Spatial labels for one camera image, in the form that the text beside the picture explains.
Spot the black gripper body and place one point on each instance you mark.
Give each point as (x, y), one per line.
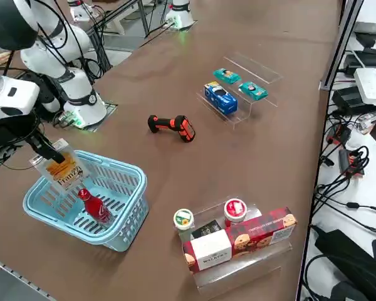
(15, 127)

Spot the white yellow Franzzi cookie box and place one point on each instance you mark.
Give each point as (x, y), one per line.
(65, 175)

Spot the red Coca-Cola bottle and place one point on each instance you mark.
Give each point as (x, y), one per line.
(97, 208)

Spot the orange black barcode scanner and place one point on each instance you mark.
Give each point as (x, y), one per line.
(183, 128)

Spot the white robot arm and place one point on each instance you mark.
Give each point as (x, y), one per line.
(78, 84)
(180, 14)

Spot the light blue shopping basket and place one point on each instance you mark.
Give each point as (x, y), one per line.
(81, 231)

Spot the stacked wooden boards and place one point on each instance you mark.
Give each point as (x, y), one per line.
(1, 59)

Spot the white cup green lid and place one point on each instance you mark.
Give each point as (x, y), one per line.
(184, 219)

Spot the small black box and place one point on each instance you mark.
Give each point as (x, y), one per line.
(205, 230)

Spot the blue Oreo cookie box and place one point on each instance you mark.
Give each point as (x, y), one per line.
(227, 102)

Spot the teal snack packet yellow print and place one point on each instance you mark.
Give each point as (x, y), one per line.
(227, 76)

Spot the white cup red lid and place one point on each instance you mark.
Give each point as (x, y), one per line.
(235, 210)

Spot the clear acrylic stepped shelf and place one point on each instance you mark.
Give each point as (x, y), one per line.
(238, 276)
(242, 117)

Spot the teal snack packet red-dressed girl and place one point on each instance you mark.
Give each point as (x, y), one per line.
(253, 91)

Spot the red tartan Walkers cookie box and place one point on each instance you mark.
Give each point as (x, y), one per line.
(253, 232)

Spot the grey hub orange ports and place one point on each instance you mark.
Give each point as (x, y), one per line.
(344, 160)
(340, 135)

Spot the black power adapter box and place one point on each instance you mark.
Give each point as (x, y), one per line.
(347, 100)

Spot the white power strip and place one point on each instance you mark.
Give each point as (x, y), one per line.
(371, 84)

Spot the black flat box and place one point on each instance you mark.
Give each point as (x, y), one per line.
(373, 59)

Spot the aluminium table rail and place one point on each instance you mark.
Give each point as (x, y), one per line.
(18, 276)

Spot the aluminium frame post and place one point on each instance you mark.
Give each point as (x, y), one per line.
(340, 47)

